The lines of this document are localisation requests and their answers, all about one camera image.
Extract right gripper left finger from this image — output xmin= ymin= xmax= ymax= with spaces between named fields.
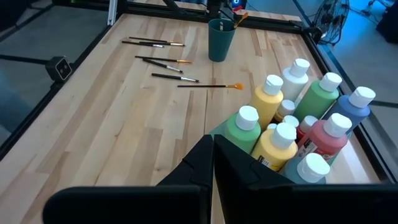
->
xmin=155 ymin=134 xmax=215 ymax=224

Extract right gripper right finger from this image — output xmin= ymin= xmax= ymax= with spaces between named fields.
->
xmin=214 ymin=134 xmax=295 ymax=224

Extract large orange-yellow paint bottle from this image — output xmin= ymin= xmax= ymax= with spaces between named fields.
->
xmin=250 ymin=122 xmax=299 ymax=172

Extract grey paint bottle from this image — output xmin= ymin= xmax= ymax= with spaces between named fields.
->
xmin=279 ymin=152 xmax=331 ymax=185

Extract dark green plastic cup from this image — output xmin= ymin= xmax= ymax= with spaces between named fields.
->
xmin=207 ymin=17 xmax=237 ymax=63

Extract orange handled paintbrush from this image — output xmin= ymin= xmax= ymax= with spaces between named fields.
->
xmin=233 ymin=11 xmax=249 ymax=29

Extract teal translucent plastic bin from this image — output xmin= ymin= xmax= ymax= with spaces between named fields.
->
xmin=208 ymin=119 xmax=358 ymax=185

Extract fan paintbrush orange bristles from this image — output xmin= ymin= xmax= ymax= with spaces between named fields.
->
xmin=177 ymin=82 xmax=244 ymax=91

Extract short black paintbrush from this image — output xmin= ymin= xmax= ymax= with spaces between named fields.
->
xmin=150 ymin=72 xmax=200 ymax=83

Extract black paintbrush silver ferrule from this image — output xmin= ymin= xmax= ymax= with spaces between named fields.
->
xmin=142 ymin=58 xmax=184 ymax=74

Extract thin dark paintbrush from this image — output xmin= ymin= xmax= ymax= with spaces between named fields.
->
xmin=121 ymin=40 xmax=165 ymax=49
xmin=128 ymin=36 xmax=186 ymax=47

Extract black table-level camera box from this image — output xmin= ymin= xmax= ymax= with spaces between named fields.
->
xmin=45 ymin=55 xmax=73 ymax=82

